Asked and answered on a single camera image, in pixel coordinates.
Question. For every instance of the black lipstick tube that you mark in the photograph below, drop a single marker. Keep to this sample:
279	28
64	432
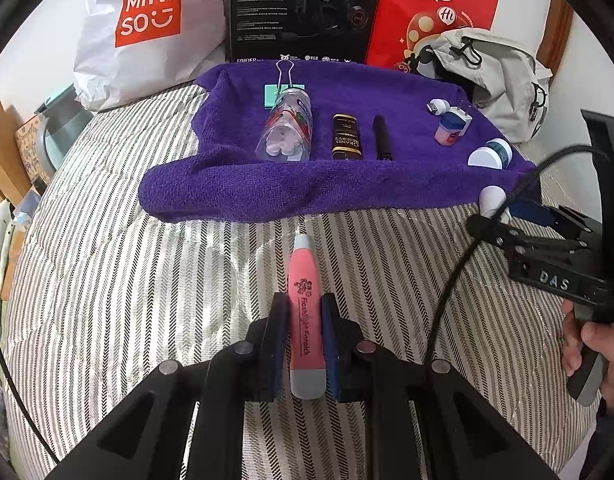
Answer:
381	133

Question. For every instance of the clear candy bottle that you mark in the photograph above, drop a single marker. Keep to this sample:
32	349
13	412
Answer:
287	133

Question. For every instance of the small white cream tube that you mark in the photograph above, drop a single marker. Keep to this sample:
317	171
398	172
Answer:
490	199

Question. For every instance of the wooden door frame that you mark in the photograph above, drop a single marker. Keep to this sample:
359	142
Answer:
556	35

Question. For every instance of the teal thermos jug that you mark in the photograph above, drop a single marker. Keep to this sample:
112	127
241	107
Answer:
61	121

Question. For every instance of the wooden headboard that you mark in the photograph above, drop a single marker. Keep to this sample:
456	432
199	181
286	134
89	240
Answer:
14	181

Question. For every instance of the purple fleece towel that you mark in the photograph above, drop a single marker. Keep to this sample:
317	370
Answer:
226	181

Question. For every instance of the white Miniso plastic bag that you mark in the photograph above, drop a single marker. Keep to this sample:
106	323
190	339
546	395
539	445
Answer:
129	49

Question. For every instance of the black headset box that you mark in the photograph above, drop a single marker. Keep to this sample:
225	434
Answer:
329	30

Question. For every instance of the person right hand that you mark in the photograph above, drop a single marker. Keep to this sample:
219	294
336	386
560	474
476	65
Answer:
588	353

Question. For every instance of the blue lid vaseline jar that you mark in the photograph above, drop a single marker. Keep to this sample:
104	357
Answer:
449	129

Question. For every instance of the patterned notebook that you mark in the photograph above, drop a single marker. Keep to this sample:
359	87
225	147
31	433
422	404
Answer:
32	143

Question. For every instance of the blue white cylindrical bottle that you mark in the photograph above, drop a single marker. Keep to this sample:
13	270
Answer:
494	154

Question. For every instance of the teal binder clip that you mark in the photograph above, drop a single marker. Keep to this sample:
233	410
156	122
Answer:
285	81

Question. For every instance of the small white USB light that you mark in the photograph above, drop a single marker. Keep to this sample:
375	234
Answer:
438	106

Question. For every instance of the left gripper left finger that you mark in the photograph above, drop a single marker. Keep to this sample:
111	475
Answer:
248	371

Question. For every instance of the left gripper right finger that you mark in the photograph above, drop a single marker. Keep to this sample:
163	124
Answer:
361	371

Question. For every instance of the pink flashlight tube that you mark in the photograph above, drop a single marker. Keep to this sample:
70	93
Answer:
307	364

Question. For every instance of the white USB wall charger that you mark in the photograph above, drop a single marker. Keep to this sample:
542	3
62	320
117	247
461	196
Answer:
463	117

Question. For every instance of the red paper shopping bag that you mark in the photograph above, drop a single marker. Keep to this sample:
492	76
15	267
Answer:
402	27

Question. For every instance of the grey Nike sling bag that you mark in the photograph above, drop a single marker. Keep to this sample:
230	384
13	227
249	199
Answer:
500	77

